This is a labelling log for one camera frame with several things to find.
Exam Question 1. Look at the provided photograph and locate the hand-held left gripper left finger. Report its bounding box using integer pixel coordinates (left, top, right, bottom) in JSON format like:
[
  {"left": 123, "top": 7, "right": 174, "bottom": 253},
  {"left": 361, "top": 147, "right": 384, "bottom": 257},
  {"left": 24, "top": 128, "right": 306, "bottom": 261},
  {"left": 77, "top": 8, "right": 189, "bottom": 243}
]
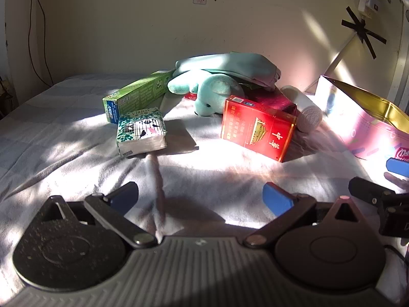
[{"left": 32, "top": 182, "right": 158, "bottom": 250}]

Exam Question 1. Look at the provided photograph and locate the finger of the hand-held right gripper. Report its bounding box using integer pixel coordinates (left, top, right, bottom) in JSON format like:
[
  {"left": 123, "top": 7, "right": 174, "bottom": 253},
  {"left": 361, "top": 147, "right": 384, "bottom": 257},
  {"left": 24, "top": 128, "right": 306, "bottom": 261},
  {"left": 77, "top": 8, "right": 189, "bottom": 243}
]
[
  {"left": 385, "top": 157, "right": 409, "bottom": 180},
  {"left": 348, "top": 177, "right": 409, "bottom": 238}
]

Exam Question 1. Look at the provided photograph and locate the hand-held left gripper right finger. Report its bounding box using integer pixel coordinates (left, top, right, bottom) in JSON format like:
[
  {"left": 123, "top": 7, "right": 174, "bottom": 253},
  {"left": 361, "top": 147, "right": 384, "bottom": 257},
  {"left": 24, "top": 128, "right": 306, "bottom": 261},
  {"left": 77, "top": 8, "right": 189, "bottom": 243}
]
[{"left": 243, "top": 182, "right": 365, "bottom": 249}]

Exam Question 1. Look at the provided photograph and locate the pink tin box gold inside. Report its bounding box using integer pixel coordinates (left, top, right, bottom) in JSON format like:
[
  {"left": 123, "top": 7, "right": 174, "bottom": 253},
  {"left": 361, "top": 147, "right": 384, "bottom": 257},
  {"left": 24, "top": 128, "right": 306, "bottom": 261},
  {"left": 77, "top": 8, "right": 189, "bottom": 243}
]
[{"left": 315, "top": 74, "right": 409, "bottom": 167}]

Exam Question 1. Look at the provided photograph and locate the green patterned tissue pack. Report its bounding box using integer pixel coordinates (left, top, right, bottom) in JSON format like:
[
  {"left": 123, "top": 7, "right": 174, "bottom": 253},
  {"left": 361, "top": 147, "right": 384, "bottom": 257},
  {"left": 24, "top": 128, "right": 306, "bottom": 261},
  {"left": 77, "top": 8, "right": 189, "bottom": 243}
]
[{"left": 116, "top": 106, "right": 167, "bottom": 158}]

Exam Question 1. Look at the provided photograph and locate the red gold cigarette box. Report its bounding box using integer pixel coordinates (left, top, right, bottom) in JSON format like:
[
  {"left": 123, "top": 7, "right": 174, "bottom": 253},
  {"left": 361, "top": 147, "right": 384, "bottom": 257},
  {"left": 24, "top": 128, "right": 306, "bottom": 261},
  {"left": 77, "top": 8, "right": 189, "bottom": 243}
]
[{"left": 220, "top": 95, "right": 298, "bottom": 163}]

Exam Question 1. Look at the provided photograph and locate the white plastic bottle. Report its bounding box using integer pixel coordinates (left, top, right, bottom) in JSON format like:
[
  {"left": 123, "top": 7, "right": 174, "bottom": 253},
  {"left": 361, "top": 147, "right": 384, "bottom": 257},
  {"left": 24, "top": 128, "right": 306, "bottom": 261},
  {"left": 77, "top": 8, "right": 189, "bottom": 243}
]
[{"left": 280, "top": 85, "right": 323, "bottom": 133}]

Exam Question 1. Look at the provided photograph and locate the dark pink box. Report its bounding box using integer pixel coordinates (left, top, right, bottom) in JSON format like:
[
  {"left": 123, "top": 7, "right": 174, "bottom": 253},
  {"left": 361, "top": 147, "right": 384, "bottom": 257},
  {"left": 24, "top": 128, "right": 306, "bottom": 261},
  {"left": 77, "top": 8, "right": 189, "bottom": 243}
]
[{"left": 184, "top": 87, "right": 298, "bottom": 116}]

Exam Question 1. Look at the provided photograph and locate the green toothpaste box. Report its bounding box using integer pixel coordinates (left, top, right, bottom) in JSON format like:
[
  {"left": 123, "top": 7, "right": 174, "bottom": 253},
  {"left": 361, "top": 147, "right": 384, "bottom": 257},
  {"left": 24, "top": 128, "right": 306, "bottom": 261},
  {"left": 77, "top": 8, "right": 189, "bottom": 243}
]
[{"left": 102, "top": 69, "right": 176, "bottom": 125}]

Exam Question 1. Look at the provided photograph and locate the teal plush toy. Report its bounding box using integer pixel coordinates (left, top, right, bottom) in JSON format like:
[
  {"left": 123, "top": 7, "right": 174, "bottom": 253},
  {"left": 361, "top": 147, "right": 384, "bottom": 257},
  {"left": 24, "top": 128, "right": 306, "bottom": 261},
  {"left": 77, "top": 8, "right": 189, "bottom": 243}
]
[{"left": 167, "top": 72, "right": 245, "bottom": 116}]

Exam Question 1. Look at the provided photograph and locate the light blue fabric pouch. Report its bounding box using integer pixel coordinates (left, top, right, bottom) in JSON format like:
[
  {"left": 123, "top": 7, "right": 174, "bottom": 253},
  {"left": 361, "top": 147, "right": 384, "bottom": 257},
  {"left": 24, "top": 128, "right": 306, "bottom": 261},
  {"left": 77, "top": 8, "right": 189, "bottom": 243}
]
[{"left": 174, "top": 51, "right": 282, "bottom": 92}]

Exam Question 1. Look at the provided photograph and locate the white bed sheet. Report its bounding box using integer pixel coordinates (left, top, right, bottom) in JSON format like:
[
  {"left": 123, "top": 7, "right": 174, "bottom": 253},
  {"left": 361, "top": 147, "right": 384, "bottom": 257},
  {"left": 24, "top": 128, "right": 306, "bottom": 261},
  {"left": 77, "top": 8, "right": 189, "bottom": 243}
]
[{"left": 0, "top": 70, "right": 409, "bottom": 295}]

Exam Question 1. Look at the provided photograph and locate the black tape cross on pipe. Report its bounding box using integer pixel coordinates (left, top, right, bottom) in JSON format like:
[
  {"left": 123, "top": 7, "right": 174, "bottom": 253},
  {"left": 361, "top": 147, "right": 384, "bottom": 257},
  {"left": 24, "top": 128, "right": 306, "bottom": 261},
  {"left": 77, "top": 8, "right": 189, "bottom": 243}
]
[{"left": 341, "top": 6, "right": 387, "bottom": 60}]

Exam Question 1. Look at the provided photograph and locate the black hanging cable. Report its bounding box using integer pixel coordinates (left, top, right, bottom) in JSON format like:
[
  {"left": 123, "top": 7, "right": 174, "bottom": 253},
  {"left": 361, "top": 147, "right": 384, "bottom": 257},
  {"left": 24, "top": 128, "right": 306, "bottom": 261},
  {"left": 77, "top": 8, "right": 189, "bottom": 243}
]
[{"left": 28, "top": 0, "right": 54, "bottom": 87}]

